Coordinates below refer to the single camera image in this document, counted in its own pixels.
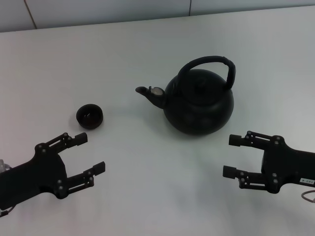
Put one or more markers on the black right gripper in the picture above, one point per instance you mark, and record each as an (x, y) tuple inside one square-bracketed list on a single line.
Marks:
[(285, 164)]

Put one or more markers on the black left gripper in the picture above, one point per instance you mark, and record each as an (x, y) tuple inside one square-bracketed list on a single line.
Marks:
[(37, 174)]

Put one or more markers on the small dark teacup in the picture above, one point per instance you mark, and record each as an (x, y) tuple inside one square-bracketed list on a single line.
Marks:
[(89, 118)]

